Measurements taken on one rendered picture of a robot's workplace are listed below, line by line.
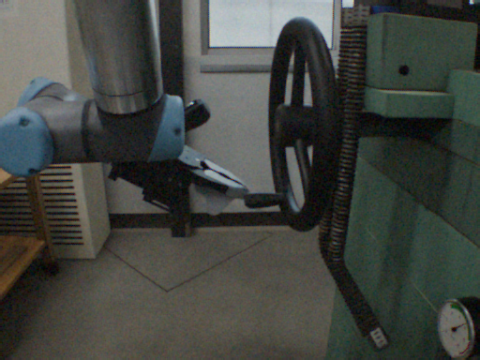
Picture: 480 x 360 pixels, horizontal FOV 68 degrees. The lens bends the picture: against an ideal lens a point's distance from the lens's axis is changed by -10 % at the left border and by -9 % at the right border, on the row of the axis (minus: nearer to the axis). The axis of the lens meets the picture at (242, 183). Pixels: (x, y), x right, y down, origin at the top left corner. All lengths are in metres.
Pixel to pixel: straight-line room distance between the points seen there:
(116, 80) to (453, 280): 0.45
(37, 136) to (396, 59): 0.41
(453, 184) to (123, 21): 0.41
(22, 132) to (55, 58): 1.20
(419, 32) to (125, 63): 0.33
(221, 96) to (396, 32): 1.39
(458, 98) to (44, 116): 0.48
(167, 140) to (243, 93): 1.39
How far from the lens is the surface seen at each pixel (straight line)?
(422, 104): 0.49
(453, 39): 0.53
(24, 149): 0.45
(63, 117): 0.46
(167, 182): 0.56
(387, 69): 0.48
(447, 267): 0.54
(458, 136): 0.51
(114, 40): 0.36
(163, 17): 1.74
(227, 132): 1.84
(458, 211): 0.51
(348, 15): 0.56
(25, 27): 1.69
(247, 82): 1.80
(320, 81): 0.41
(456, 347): 0.44
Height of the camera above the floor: 0.92
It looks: 21 degrees down
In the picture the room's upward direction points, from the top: straight up
